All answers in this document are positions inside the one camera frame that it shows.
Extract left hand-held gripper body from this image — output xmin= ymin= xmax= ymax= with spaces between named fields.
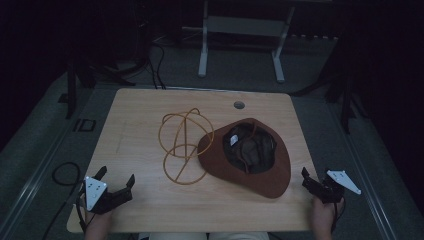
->
xmin=82 ymin=176 xmax=134 ymax=215

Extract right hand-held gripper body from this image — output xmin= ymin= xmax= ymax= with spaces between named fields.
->
xmin=308 ymin=169 xmax=363 ymax=205

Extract brown felt hat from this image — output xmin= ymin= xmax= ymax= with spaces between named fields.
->
xmin=196 ymin=117 xmax=292 ymax=200

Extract golden wire hat stand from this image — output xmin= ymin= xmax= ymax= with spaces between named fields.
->
xmin=157 ymin=107 xmax=215 ymax=186

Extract person's left hand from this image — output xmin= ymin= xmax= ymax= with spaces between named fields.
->
xmin=83 ymin=209 xmax=114 ymax=240

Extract person's right hand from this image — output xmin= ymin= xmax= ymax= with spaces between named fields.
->
xmin=311 ymin=195 xmax=346 ymax=240

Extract black tripod stand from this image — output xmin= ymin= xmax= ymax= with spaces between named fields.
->
xmin=321 ymin=49 xmax=368 ymax=135

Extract black metal stand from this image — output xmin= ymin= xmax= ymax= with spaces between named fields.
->
xmin=64 ymin=59 xmax=101 ymax=120

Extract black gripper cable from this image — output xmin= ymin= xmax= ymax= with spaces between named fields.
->
xmin=75 ymin=189 xmax=88 ymax=233

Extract black floor cable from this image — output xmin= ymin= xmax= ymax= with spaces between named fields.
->
xmin=41 ymin=161 xmax=83 ymax=240

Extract black hanging cables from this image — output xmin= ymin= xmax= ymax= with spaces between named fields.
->
xmin=146 ymin=41 xmax=168 ymax=90

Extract white metal desk frame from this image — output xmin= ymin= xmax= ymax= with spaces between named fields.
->
xmin=197 ymin=0 xmax=297 ymax=84

